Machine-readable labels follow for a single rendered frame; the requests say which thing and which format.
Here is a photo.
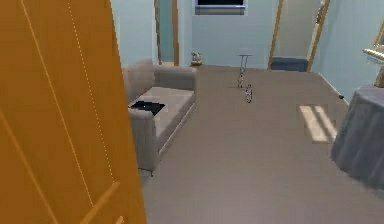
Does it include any grey sofa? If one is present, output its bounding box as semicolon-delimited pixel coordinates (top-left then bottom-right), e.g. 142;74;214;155
122;58;198;177

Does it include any gold framed wall picture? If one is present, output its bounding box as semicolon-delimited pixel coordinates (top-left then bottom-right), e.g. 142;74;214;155
371;19;384;50

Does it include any grey cloth covered table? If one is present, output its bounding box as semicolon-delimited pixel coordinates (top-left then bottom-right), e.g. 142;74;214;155
330;85;384;190

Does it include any small grey statuette award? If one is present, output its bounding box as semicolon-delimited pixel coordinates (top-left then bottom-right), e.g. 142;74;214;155
190;51;203;67

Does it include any thin metal stand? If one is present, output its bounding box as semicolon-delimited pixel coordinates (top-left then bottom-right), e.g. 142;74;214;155
237;53;254;89

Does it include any orange open room door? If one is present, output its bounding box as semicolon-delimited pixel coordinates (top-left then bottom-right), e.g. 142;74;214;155
171;0;181;67

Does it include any dark blue low box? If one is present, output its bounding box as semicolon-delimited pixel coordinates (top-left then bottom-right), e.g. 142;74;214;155
270;56;309;73

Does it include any orange wooden room door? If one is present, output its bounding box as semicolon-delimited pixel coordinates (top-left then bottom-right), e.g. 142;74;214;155
0;0;148;224

